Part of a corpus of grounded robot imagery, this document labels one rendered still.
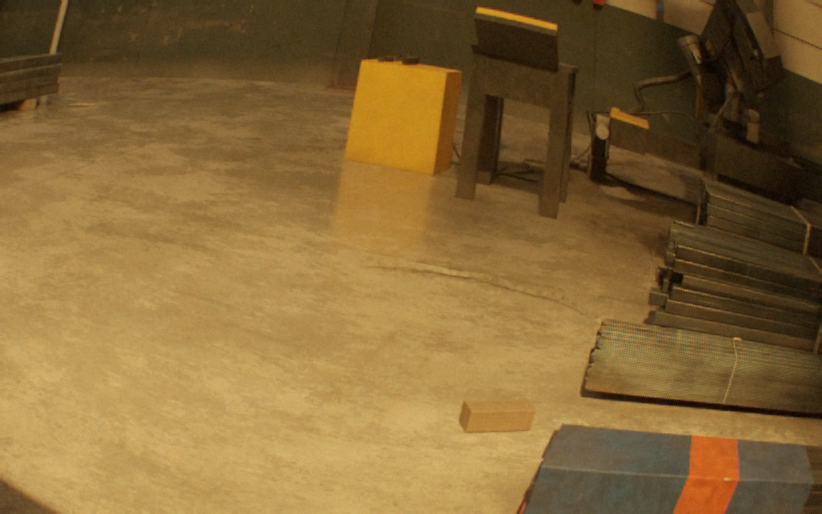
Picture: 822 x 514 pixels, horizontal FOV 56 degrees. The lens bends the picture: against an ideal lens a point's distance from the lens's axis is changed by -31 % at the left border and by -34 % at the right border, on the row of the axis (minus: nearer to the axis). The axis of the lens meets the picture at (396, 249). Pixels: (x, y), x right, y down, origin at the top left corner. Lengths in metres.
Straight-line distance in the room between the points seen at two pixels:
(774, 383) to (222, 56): 8.53
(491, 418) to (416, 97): 3.33
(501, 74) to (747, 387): 2.77
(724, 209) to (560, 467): 1.81
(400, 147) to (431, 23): 4.28
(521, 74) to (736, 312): 2.46
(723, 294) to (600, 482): 1.15
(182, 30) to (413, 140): 5.55
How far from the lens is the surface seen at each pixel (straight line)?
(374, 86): 5.57
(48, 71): 8.18
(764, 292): 2.85
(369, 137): 5.59
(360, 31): 9.68
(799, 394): 2.75
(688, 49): 6.83
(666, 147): 6.20
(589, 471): 1.80
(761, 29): 4.69
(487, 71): 4.96
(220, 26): 10.44
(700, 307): 2.83
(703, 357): 2.63
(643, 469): 1.82
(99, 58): 11.32
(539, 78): 4.93
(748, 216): 3.45
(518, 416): 2.38
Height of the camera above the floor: 0.90
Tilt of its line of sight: 13 degrees down
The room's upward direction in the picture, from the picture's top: 8 degrees clockwise
